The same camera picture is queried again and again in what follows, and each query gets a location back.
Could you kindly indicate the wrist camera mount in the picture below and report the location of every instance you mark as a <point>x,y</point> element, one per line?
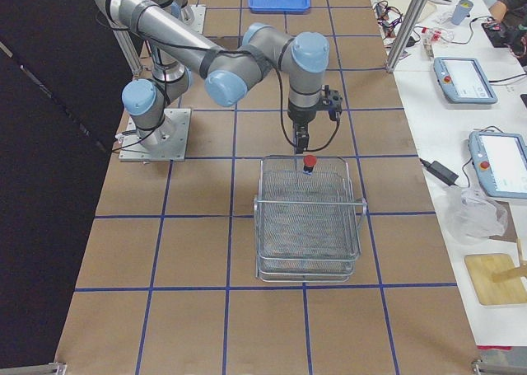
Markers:
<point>331,102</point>

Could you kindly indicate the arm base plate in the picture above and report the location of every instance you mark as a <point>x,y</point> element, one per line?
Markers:
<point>168,142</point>
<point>193,16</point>

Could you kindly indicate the red emergency stop button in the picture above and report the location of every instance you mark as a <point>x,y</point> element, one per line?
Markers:
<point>309,163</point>

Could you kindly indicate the far teach pendant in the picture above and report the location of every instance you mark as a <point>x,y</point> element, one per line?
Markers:
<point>463,81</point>

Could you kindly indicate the blue grey cup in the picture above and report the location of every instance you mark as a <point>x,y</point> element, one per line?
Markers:
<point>461,11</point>

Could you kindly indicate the clear plastic bag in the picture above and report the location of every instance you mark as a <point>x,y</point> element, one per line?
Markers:
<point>471,213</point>

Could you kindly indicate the near teach pendant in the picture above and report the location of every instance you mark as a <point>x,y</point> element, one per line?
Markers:
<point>500,163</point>

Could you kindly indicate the black power adapter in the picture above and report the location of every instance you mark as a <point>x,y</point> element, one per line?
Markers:
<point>442,173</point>

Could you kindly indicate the aluminium frame post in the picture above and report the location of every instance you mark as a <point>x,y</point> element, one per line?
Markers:
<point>415,8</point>

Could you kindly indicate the teach pendant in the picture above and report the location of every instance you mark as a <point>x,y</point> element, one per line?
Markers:
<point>463,81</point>
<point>500,163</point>

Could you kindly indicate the wooden cutting board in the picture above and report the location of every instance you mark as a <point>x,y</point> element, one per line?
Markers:
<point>496,279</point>

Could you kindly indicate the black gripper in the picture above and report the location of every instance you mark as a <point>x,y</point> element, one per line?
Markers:
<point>300,117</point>

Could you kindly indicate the wire mesh shelf rack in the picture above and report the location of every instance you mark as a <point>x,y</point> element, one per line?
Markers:
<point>306,226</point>

